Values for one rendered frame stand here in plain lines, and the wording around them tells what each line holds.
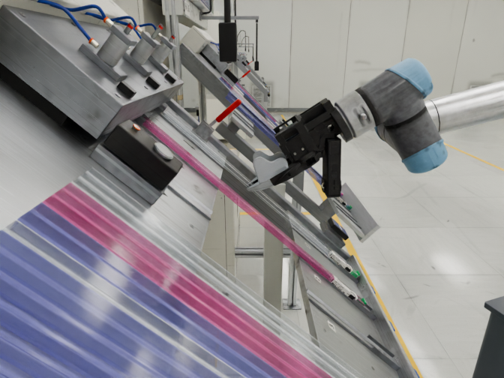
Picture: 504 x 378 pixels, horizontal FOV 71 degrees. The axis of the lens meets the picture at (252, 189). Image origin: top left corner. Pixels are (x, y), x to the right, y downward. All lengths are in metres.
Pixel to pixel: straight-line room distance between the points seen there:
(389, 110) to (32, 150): 0.52
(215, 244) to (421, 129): 1.23
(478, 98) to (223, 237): 1.21
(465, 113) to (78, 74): 0.70
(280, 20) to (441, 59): 3.57
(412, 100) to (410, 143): 0.07
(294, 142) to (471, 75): 8.88
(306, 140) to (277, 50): 7.54
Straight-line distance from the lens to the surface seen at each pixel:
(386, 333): 0.68
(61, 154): 0.37
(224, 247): 1.72
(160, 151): 0.38
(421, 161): 0.69
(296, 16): 8.22
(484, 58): 9.54
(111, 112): 0.39
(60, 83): 0.41
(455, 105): 0.83
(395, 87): 0.65
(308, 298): 0.53
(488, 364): 1.27
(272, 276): 1.19
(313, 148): 0.63
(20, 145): 0.35
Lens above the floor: 1.17
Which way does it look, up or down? 20 degrees down
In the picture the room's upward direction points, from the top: straight up
